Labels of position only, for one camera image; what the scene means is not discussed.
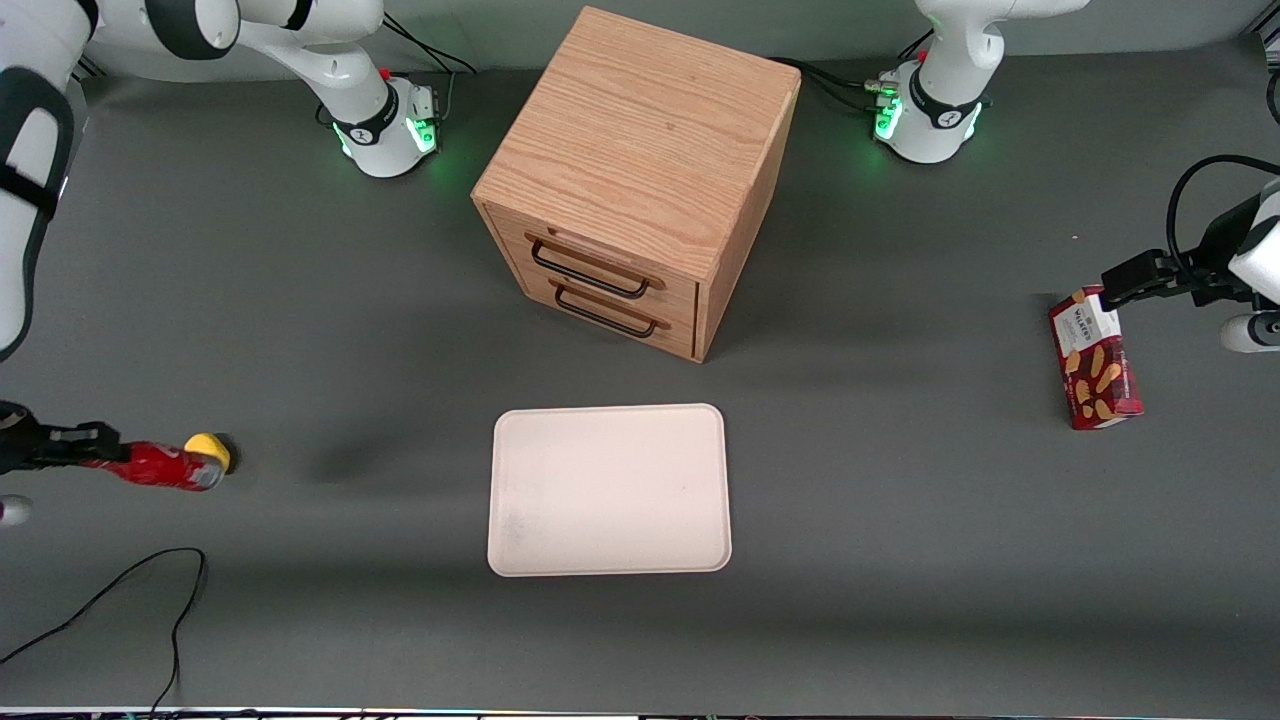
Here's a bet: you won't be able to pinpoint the black metal drawer handle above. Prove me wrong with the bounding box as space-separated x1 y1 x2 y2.
526 236 654 300
550 282 662 339

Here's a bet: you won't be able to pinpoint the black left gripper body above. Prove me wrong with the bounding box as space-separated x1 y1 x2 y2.
1185 195 1263 306

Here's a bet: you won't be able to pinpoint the yellow lemon-shaped object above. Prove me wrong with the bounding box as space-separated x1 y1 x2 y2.
184 432 232 474

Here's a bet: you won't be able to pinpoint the black left wrist camera cable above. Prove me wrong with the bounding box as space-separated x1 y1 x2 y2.
1164 154 1280 283

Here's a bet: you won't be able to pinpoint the thin black loose cable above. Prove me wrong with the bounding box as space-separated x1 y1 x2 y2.
0 547 207 714

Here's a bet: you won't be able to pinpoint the black left arm base cables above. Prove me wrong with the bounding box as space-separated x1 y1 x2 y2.
770 55 887 113

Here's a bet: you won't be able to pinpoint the white rectangular plastic tray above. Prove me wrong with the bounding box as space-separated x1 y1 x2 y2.
487 403 733 578

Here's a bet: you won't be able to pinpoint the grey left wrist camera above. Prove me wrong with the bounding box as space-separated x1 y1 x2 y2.
1219 310 1280 354

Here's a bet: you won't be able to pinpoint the black right arm base cable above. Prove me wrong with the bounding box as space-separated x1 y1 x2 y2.
380 12 479 77

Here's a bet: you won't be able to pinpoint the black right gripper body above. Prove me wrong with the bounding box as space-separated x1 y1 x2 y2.
0 400 47 477

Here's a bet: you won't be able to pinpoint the wooden two-drawer cabinet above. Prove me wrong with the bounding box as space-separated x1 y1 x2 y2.
470 5 803 364

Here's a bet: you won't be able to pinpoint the red coke bottle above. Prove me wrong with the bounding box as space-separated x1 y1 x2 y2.
85 440 227 492

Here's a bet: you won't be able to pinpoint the red Walkers shortbread box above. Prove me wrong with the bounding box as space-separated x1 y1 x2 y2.
1048 285 1145 432

